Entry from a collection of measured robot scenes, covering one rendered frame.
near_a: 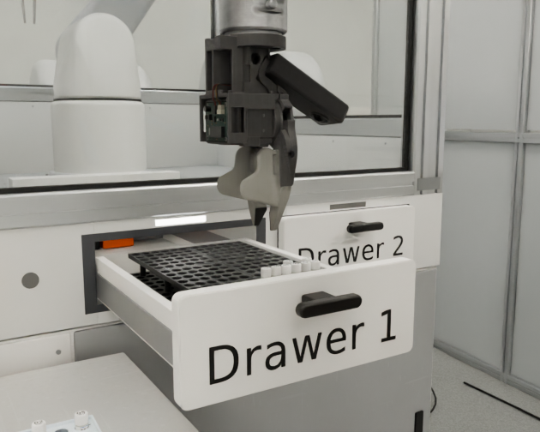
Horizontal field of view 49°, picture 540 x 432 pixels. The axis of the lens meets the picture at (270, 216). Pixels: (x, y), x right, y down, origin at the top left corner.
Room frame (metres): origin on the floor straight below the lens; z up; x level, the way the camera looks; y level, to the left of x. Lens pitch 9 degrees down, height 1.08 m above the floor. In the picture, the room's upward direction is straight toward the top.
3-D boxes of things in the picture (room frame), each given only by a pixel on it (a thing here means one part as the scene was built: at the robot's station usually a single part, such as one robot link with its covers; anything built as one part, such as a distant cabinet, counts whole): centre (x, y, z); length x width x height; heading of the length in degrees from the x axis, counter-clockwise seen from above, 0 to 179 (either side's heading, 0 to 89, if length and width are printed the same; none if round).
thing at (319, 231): (1.03, -0.14, 0.87); 0.29 x 0.02 x 0.11; 121
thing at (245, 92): (0.67, 0.02, 1.11); 0.09 x 0.08 x 0.12; 121
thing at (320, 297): (0.57, -0.05, 0.91); 0.07 x 0.04 x 0.01; 121
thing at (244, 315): (0.60, -0.04, 0.87); 0.29 x 0.02 x 0.11; 121
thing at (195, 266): (0.77, 0.07, 0.87); 0.22 x 0.18 x 0.06; 31
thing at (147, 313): (0.77, 0.07, 0.86); 0.40 x 0.26 x 0.06; 31
